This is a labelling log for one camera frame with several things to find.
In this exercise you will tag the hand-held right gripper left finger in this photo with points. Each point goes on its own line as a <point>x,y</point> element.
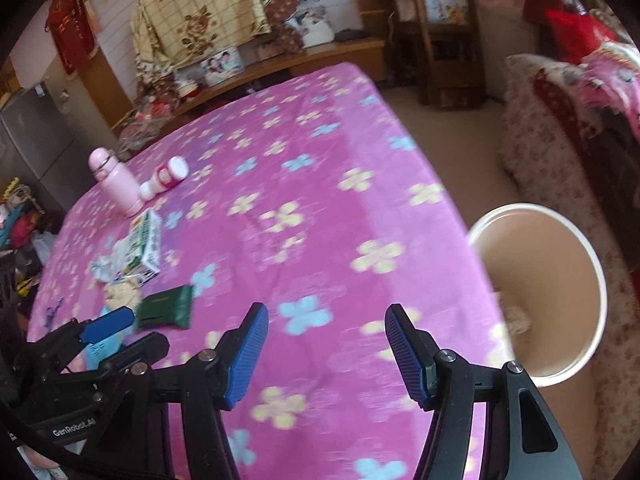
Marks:
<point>245,360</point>

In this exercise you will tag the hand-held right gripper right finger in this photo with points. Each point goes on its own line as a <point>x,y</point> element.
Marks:
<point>407,355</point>

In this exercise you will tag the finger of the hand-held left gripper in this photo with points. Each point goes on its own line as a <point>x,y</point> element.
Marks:
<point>145,350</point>
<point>107,325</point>

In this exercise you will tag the light blue snack packet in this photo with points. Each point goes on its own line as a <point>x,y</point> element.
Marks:
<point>102,350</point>

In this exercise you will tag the beige trash bin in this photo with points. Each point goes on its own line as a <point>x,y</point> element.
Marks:
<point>550,270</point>

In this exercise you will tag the orange checked cracker packet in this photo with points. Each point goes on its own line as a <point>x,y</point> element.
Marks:
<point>120,294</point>

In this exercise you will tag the dark green packet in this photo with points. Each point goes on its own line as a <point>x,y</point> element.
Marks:
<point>165,307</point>

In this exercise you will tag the crumpled white wrapper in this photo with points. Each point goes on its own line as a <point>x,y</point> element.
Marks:
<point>106,266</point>

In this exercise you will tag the green white drink carton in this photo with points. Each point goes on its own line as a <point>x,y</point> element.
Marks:
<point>145,245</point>

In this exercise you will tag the white plastic bag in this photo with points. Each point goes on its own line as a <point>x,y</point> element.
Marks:
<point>44,245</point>

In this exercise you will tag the crumpled white paper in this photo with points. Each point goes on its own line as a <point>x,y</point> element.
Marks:
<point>517,319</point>

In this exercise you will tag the pink insulated bottle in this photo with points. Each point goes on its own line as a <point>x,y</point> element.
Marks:
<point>117,185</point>

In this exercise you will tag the small white pink-label bottle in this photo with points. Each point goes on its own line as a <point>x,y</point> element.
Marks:
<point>167,175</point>

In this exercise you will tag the grey refrigerator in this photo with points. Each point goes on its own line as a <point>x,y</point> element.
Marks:
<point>40,135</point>

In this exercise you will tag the clear plastic bag pile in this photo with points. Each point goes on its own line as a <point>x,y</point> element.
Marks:
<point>145,125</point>

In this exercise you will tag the pink floral tablecloth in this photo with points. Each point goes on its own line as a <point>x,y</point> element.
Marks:
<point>325,160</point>

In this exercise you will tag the red white bowls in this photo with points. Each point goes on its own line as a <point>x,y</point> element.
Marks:
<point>187,87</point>

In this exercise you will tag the floral covered sofa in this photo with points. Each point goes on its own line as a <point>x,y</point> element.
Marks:
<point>530,125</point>

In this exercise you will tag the dark cloth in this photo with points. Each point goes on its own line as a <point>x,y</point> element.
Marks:
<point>615,170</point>

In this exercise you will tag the wooden chair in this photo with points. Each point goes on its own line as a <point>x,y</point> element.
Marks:
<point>450,60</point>

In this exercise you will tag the black object on cabinet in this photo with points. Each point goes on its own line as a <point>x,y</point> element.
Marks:
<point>349,35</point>

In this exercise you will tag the yellow floral cloth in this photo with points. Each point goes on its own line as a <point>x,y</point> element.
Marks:
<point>200,0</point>

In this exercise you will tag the red bag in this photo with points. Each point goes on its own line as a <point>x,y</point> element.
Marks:
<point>575,30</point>

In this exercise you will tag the couple photo frame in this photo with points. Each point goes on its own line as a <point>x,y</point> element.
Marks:
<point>222,66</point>

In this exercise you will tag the red wall banner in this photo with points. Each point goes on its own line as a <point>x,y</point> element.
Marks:
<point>70,30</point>

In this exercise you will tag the wedding photo frame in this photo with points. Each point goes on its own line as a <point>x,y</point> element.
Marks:
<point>317,30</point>

